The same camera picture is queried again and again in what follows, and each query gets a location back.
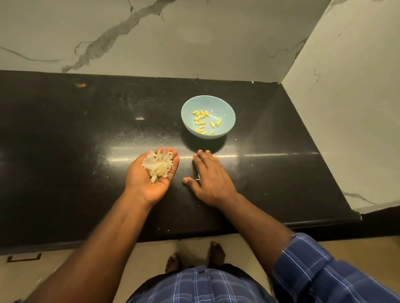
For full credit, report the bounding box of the person's left forearm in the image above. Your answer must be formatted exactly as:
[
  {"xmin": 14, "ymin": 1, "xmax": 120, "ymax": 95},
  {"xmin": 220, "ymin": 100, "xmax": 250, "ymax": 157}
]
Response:
[{"xmin": 25, "ymin": 190, "xmax": 152, "ymax": 303}]

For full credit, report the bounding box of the person's right hand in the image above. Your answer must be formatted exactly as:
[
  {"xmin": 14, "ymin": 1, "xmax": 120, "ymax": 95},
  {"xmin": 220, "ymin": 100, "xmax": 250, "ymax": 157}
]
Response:
[{"xmin": 182, "ymin": 149, "xmax": 239, "ymax": 210}]

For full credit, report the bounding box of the person's left hand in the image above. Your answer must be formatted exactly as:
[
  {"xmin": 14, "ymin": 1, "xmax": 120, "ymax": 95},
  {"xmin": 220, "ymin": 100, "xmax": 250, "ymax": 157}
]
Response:
[{"xmin": 124, "ymin": 147, "xmax": 181, "ymax": 207}]

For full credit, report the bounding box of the light blue bowl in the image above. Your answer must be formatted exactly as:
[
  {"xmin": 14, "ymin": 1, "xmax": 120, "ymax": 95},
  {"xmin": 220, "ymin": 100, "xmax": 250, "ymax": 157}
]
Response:
[{"xmin": 181, "ymin": 95, "xmax": 237, "ymax": 139}]

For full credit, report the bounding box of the cluster of peeled garlic cloves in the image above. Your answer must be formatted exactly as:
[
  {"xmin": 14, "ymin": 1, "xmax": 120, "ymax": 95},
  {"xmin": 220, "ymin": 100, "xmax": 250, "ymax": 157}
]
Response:
[{"xmin": 192, "ymin": 109, "xmax": 224, "ymax": 136}]

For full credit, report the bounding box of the pile of garlic skins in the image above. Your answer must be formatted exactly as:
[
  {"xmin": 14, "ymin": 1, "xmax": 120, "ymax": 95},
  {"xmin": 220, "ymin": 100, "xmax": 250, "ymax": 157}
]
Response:
[{"xmin": 140, "ymin": 149, "xmax": 175, "ymax": 184}]

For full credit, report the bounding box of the person's right forearm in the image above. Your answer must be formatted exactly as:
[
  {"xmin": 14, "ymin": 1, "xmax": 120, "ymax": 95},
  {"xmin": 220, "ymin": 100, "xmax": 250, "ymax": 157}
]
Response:
[{"xmin": 219, "ymin": 195, "xmax": 295, "ymax": 276}]

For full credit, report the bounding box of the blue plaid shirt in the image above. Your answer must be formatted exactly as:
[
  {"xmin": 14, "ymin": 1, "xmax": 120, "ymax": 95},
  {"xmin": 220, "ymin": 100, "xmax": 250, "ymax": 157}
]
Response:
[{"xmin": 12, "ymin": 232, "xmax": 400, "ymax": 303}]

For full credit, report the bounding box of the black drawer handle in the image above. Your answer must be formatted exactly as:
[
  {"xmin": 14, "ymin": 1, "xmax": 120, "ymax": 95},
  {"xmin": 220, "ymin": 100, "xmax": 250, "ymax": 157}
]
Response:
[{"xmin": 6, "ymin": 252, "xmax": 43, "ymax": 262}]

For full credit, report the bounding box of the person's left foot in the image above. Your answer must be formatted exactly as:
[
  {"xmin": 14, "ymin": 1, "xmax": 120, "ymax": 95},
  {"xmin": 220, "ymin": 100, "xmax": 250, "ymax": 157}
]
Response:
[{"xmin": 165, "ymin": 253, "xmax": 183, "ymax": 273}]

